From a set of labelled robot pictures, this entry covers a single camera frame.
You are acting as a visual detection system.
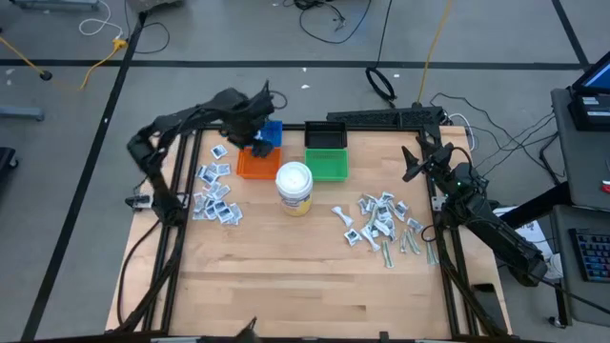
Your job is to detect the black looped floor cable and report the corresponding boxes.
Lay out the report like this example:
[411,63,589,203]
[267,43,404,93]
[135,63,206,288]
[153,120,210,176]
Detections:
[124,0,172,55]
[293,0,374,46]

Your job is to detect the black perforated cable tray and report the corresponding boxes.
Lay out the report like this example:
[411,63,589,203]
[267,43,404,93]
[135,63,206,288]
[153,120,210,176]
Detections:
[326,106,445,131]

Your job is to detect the grey desk foot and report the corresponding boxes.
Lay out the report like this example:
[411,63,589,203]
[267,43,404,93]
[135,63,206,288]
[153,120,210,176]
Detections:
[0,105,47,122]

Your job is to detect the black table leg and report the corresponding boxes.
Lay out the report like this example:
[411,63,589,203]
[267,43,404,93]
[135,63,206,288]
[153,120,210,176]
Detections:
[498,182,573,231]

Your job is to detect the yellow hanging cable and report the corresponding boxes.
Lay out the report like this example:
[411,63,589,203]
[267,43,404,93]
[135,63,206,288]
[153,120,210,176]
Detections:
[417,0,454,105]
[0,35,53,81]

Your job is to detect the yellow extension cord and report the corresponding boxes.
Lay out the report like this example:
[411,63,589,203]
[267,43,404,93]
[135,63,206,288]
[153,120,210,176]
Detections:
[78,37,130,91]

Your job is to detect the black hanging coiled cable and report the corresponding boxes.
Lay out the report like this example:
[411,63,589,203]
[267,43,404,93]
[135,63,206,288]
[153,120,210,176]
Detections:
[364,0,398,105]

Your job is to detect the grey side table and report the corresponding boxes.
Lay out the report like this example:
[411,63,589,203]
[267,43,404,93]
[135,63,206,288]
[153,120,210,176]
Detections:
[551,88,610,212]

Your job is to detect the black laptop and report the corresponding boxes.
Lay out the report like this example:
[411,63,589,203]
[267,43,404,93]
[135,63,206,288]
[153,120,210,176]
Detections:
[567,50,610,133]

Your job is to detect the black flat panel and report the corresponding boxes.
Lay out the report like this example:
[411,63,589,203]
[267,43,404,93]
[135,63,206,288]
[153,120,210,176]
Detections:
[470,282,510,336]

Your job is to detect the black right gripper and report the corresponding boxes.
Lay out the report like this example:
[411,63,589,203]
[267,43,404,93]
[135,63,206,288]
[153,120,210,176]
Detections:
[401,141,458,183]

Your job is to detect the Lysol wipes canister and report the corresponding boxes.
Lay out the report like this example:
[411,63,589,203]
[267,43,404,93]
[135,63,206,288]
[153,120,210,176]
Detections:
[274,161,315,217]

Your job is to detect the orange plastic basket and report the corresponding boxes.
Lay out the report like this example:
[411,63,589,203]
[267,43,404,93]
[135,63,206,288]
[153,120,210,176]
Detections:
[235,146,283,181]

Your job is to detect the black backlit keyboard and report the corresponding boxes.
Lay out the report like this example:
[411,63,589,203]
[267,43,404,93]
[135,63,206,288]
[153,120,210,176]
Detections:
[568,227,610,284]

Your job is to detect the black aluminium table frame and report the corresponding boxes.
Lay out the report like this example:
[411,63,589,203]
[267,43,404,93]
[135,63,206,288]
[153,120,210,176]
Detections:
[113,107,511,343]

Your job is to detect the wooden desk grey legs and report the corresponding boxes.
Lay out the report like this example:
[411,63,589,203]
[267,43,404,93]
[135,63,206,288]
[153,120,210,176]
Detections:
[9,0,101,11]

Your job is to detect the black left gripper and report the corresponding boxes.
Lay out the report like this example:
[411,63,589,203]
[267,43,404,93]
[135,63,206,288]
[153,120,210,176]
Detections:
[219,88,275,160]

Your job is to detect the black plastic basket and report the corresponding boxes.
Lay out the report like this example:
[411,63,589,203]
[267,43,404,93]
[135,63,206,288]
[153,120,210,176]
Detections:
[304,120,349,151]

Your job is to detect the small wipes canister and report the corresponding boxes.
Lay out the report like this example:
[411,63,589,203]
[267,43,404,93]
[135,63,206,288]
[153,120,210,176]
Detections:
[545,253,566,281]

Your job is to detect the blue plastic basket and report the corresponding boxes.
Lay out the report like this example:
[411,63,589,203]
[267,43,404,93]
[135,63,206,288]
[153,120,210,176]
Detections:
[252,119,284,149]

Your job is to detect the white floor cable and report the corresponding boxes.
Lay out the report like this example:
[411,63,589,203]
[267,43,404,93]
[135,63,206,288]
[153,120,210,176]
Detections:
[78,0,125,38]

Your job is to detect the green plastic basket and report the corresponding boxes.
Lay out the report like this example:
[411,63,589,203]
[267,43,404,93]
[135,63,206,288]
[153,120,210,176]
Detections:
[304,148,351,183]

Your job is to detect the black chair base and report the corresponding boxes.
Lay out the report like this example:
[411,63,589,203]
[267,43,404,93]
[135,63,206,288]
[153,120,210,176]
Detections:
[0,146,20,201]

